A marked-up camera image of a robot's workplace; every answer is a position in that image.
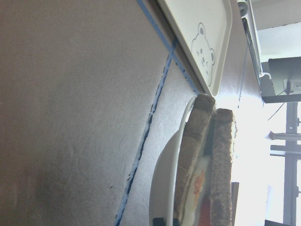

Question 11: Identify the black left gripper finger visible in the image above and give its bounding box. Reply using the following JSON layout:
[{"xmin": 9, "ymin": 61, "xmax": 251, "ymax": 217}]
[{"xmin": 152, "ymin": 218, "xmax": 166, "ymax": 226}]

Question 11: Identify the white round plate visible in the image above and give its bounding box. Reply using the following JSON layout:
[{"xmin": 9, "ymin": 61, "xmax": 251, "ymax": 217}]
[{"xmin": 149, "ymin": 97, "xmax": 196, "ymax": 226}]

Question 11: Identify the bread slice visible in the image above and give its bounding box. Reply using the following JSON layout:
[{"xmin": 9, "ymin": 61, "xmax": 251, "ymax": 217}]
[
  {"xmin": 174, "ymin": 94, "xmax": 215, "ymax": 223},
  {"xmin": 210, "ymin": 108, "xmax": 237, "ymax": 226}
]

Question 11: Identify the bread slice on plate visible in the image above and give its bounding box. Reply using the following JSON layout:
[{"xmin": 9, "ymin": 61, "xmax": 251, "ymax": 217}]
[{"xmin": 174, "ymin": 94, "xmax": 215, "ymax": 223}]

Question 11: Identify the fried egg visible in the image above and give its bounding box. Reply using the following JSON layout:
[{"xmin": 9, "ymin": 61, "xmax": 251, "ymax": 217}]
[{"xmin": 181, "ymin": 155, "xmax": 211, "ymax": 226}]

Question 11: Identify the black monitor on stand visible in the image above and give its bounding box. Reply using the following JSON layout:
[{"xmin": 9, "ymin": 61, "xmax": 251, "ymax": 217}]
[{"xmin": 260, "ymin": 57, "xmax": 301, "ymax": 104}]

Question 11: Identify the cream bear tray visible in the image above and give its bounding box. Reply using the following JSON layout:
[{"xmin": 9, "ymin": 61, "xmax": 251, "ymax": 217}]
[{"xmin": 158, "ymin": 0, "xmax": 232, "ymax": 97}]

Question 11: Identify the aluminium table edge rail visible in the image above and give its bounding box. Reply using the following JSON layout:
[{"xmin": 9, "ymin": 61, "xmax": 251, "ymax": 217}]
[{"xmin": 237, "ymin": 0, "xmax": 262, "ymax": 81}]

